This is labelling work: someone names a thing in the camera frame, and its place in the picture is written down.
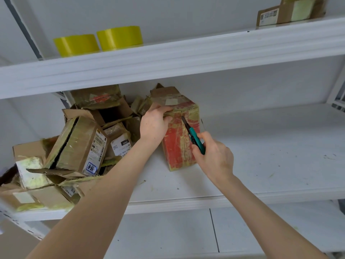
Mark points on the person's left hand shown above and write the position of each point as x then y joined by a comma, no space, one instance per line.
152,125

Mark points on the person's right hand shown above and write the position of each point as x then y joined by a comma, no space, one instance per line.
215,159

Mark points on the person's left thumb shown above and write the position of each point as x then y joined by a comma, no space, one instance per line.
167,119

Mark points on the person's right thumb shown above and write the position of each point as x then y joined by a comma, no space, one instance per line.
204,136

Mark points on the teal utility knife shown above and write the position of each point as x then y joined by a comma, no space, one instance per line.
192,132

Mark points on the red printed cardboard box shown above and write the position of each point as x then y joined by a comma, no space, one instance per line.
178,151

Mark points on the person's left forearm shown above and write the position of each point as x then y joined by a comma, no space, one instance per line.
107,196

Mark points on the person's right forearm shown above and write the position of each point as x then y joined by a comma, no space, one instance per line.
256,213

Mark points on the white metal shelf unit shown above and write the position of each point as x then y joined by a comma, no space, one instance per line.
204,48

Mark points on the pile of taped cardboard boxes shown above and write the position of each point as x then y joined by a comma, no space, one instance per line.
78,142

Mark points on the yellow tape roll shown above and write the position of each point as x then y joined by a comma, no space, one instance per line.
120,37
76,45

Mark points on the small white-labelled cardboard box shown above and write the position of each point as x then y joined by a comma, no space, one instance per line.
268,15

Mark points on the yellow-taped brown cardboard box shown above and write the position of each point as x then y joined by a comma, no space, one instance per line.
302,9

